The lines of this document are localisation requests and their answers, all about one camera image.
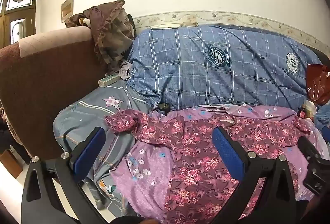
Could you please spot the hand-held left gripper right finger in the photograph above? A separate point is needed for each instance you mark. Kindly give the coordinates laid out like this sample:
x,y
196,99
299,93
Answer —
x,y
228,154

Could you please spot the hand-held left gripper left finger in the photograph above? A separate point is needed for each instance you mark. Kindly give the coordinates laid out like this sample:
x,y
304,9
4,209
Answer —
x,y
89,153

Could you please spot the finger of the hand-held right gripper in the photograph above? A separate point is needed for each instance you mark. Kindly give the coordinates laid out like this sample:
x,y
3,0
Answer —
x,y
309,148

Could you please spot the maroon floral garment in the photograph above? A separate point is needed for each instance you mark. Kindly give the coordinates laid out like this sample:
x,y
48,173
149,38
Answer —
x,y
196,141

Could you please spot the blue cloth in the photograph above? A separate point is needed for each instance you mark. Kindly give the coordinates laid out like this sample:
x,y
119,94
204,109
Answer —
x,y
323,120

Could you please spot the small dark bottle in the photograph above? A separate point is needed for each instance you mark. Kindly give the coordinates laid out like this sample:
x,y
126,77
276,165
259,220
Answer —
x,y
303,112

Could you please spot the grey star-pattern pillow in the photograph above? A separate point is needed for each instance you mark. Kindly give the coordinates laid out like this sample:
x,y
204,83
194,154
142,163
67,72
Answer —
x,y
85,115

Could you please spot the purple floral bed sheet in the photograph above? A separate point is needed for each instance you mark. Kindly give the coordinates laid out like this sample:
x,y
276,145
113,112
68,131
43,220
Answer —
x,y
149,162

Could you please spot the red plastic bag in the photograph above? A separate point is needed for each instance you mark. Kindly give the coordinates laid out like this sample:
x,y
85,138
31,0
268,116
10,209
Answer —
x,y
318,84

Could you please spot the small green and white box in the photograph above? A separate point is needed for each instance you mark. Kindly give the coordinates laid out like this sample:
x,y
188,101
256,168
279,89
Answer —
x,y
109,80

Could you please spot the small black object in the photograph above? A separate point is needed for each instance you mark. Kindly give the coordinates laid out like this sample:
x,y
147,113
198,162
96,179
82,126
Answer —
x,y
163,107

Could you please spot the brown box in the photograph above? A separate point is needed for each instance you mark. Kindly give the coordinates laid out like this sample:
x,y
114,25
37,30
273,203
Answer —
x,y
9,163

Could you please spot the blue plaid quilt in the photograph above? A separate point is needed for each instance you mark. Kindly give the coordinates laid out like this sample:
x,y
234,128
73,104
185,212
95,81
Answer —
x,y
193,71

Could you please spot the grey patterned cloth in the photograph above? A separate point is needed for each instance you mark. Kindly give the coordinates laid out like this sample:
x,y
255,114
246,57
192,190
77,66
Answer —
x,y
125,70

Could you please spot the brown camouflage cloth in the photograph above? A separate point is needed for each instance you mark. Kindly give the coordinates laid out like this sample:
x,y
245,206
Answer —
x,y
113,30

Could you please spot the wooden door with glass panes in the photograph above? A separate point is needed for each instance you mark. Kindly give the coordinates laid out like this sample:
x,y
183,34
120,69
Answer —
x,y
19,15

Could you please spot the small wall plaque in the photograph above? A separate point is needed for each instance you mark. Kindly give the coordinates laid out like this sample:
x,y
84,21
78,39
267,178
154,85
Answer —
x,y
67,9

